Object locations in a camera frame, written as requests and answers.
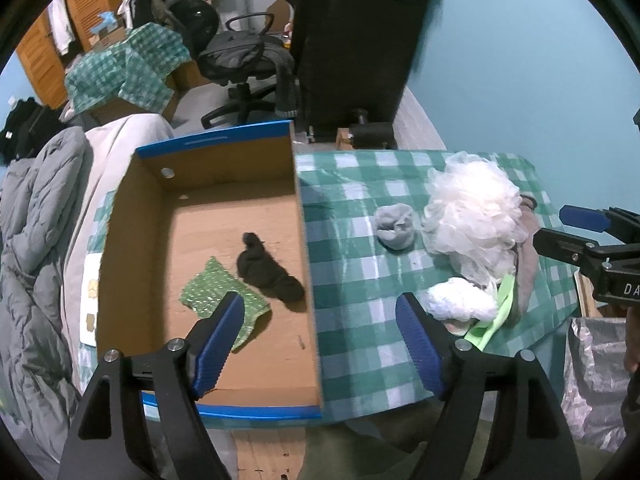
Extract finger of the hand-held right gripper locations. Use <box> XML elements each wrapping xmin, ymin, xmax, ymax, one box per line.
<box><xmin>559</xmin><ymin>204</ymin><xmax>640</xmax><ymax>242</ymax></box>
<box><xmin>532</xmin><ymin>228</ymin><xmax>603</xmax><ymax>281</ymax></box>

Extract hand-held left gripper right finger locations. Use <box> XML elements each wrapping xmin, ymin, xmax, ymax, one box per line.
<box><xmin>395</xmin><ymin>292</ymin><xmax>583</xmax><ymax>480</ymax></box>

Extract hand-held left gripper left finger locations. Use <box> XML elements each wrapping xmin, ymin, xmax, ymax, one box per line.
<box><xmin>57</xmin><ymin>291</ymin><xmax>246</xmax><ymax>480</ymax></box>

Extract white mesh bath pouf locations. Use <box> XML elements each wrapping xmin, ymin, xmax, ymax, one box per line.
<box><xmin>420</xmin><ymin>152</ymin><xmax>526</xmax><ymax>291</ymax></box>

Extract grey sock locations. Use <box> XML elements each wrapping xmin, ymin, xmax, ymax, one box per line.
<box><xmin>374</xmin><ymin>204</ymin><xmax>417</xmax><ymax>251</ymax></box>

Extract cardboard box with blue rim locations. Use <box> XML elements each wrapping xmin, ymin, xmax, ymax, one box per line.
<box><xmin>95</xmin><ymin>120</ymin><xmax>325</xmax><ymax>421</ymax></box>

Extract green patterned cloth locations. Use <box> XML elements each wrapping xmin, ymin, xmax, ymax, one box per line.
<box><xmin>180</xmin><ymin>256</ymin><xmax>272</xmax><ymax>351</ymax></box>

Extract white cloth ball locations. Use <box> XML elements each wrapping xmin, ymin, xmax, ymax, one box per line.
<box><xmin>425</xmin><ymin>277</ymin><xmax>498</xmax><ymax>325</ymax></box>

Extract light green cloth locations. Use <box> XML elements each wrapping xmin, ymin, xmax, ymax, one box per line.
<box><xmin>462</xmin><ymin>274</ymin><xmax>516</xmax><ymax>353</ymax></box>

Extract black sock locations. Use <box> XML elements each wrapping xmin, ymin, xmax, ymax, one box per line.
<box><xmin>236</xmin><ymin>232</ymin><xmax>307</xmax><ymax>313</ymax></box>

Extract green checked tablecloth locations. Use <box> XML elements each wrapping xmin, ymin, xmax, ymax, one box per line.
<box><xmin>80</xmin><ymin>150</ymin><xmax>581</xmax><ymax>423</ymax></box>

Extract silver plastic bag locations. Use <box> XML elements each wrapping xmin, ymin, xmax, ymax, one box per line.
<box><xmin>560</xmin><ymin>316</ymin><xmax>633</xmax><ymax>453</ymax></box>

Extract person's olive trousers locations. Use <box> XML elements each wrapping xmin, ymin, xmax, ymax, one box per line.
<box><xmin>300</xmin><ymin>400</ymin><xmax>601</xmax><ymax>480</ymax></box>

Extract black clamp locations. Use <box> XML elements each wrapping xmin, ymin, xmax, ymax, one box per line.
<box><xmin>349</xmin><ymin>109</ymin><xmax>397</xmax><ymax>151</ymax></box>

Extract black office chair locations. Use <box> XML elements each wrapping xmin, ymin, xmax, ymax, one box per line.
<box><xmin>200</xmin><ymin>10</ymin><xmax>301</xmax><ymax>128</ymax></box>

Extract dark knit garment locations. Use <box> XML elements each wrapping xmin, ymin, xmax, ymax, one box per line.
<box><xmin>274</xmin><ymin>65</ymin><xmax>300</xmax><ymax>116</ymax></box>

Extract large brown cardboard box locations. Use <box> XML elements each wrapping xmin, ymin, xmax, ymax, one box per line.
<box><xmin>95</xmin><ymin>57</ymin><xmax>207</xmax><ymax>126</ymax></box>

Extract green checked cloth cover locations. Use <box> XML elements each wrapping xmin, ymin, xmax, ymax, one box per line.
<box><xmin>65</xmin><ymin>22</ymin><xmax>192</xmax><ymax>113</ymax></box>

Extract black clothing pile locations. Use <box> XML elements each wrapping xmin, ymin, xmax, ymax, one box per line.
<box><xmin>0</xmin><ymin>97</ymin><xmax>63</xmax><ymax>166</ymax></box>

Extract black round bag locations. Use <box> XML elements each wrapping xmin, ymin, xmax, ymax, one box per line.
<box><xmin>167</xmin><ymin>0</ymin><xmax>221</xmax><ymax>43</ymax></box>

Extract small cardboard box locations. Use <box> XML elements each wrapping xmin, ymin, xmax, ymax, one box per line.
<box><xmin>87</xmin><ymin>10</ymin><xmax>126</xmax><ymax>51</ymax></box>

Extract wooden louvred wardrobe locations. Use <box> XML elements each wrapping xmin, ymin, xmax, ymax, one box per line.
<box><xmin>15</xmin><ymin>0</ymin><xmax>126</xmax><ymax>111</ymax></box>

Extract white hanging garment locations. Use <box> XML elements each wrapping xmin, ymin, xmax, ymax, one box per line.
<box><xmin>47</xmin><ymin>0</ymin><xmax>76</xmax><ymax>56</ymax></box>

